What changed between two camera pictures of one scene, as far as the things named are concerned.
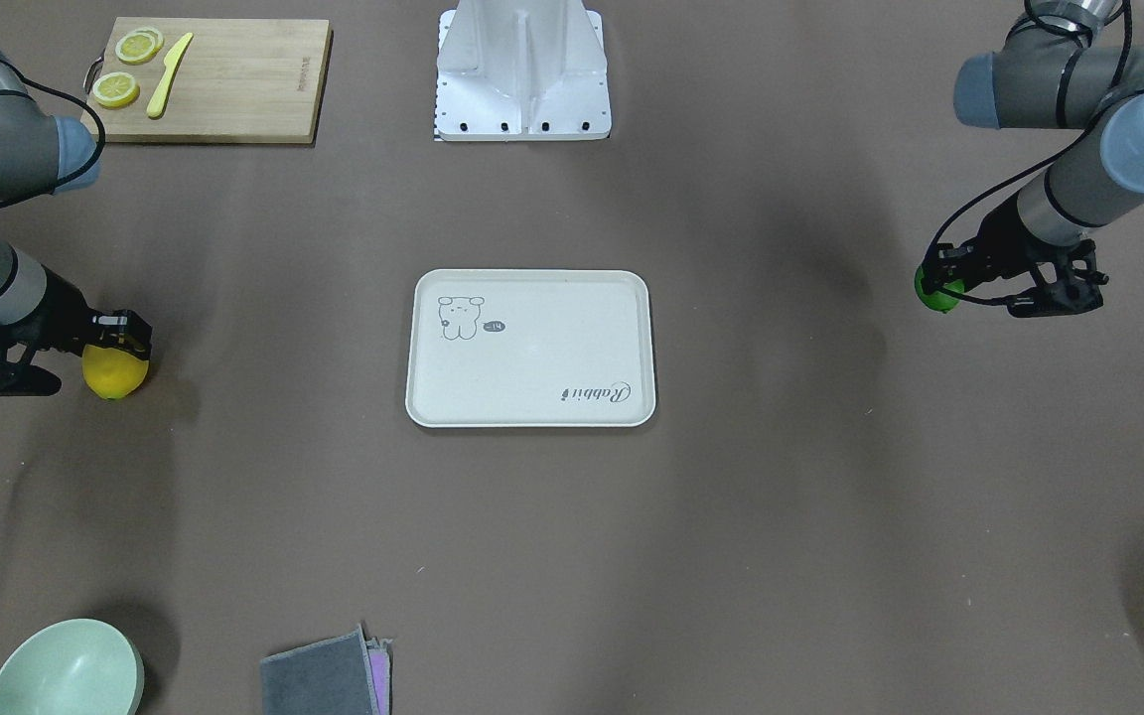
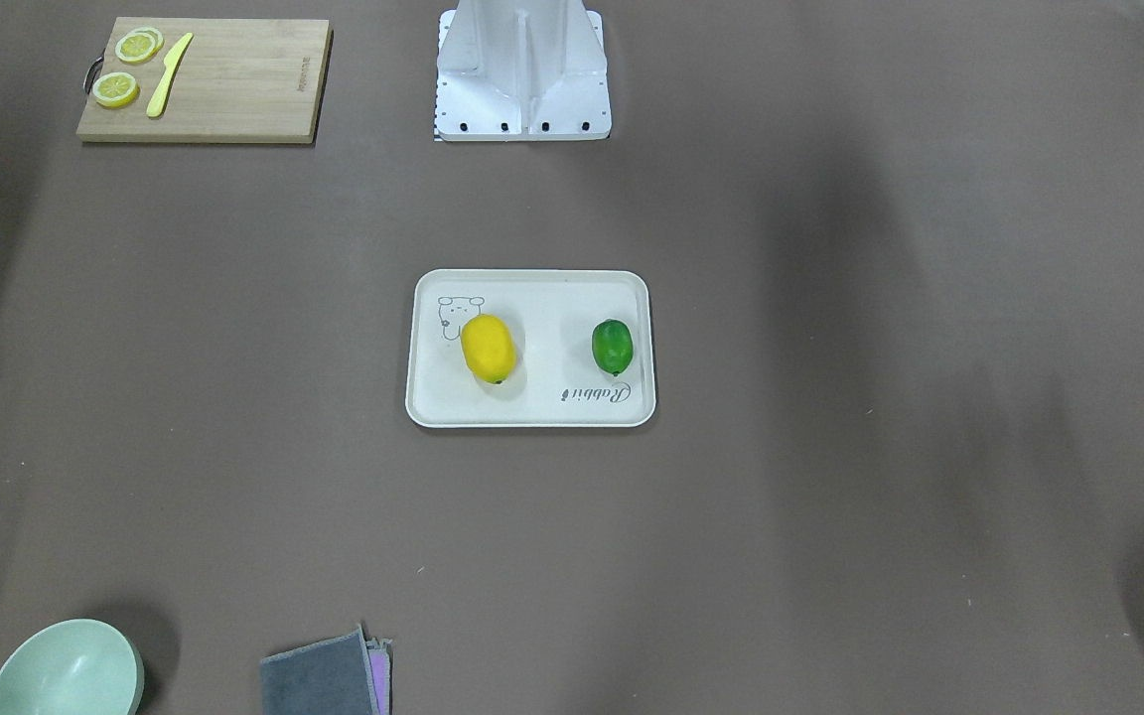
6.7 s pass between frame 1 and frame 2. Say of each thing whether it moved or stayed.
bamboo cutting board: stayed
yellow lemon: moved
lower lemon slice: stayed
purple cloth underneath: stayed
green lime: moved
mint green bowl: stayed
